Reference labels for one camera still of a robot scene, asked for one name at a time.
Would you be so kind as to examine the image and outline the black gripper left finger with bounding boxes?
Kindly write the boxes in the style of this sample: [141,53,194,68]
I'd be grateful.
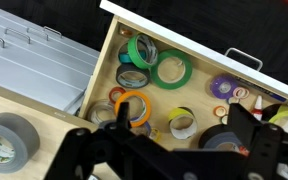
[43,101,173,180]

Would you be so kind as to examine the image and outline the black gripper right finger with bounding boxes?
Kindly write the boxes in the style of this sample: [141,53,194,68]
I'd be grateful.
[227,102,288,180]

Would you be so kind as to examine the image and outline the orange masking tape roll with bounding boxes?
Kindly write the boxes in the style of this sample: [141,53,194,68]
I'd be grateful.
[114,90,152,129]

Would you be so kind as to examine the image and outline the blue tape roll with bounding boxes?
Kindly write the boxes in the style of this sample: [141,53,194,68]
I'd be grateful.
[129,115,152,135]

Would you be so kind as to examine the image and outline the clear tape roll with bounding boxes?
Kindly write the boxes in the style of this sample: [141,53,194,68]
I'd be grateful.
[86,99,117,126]

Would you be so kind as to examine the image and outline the large black tape roll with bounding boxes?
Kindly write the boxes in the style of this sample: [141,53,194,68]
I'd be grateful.
[198,123,249,155]

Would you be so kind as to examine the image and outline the purple tape roll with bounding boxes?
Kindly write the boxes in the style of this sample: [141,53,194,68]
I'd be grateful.
[209,74,239,101]

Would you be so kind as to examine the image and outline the yellow and black tape roll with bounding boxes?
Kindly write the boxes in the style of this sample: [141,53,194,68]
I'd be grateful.
[167,106,199,141]

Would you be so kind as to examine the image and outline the white-fronted wooden drawer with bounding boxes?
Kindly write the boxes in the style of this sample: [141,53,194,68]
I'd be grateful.
[78,0,288,158]

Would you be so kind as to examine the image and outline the black tape roll grey core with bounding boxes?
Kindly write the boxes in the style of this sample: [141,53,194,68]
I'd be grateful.
[115,62,151,90]

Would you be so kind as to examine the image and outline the teal tape roll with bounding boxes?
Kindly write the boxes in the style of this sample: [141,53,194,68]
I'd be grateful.
[118,49,148,65]

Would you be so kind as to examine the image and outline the green tape roll white core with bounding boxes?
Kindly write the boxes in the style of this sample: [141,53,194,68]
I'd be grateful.
[126,33,159,70]

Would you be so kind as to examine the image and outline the copper tape roll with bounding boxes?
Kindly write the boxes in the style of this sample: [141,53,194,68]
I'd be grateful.
[118,26,134,38]

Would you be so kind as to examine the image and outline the white glue bottle red tip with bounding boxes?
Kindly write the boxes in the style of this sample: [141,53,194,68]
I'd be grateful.
[251,94,264,122]

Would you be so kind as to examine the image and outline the small yellow tape ring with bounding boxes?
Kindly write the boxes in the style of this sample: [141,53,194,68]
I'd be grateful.
[149,127,162,143]

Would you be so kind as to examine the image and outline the small orange tape ring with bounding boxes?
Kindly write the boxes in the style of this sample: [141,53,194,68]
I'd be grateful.
[212,105,228,119]

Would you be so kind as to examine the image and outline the pink small tape ring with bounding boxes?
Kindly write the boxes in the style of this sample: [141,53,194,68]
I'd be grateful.
[232,86,251,100]

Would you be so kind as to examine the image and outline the small red tape ring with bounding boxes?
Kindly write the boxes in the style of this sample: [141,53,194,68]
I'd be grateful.
[108,86,127,105]

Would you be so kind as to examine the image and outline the wide flat green tape ring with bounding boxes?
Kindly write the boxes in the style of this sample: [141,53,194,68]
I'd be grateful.
[150,49,194,91]

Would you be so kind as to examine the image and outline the grey duct tape roll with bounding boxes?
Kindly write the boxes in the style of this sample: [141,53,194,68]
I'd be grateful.
[0,112,41,175]

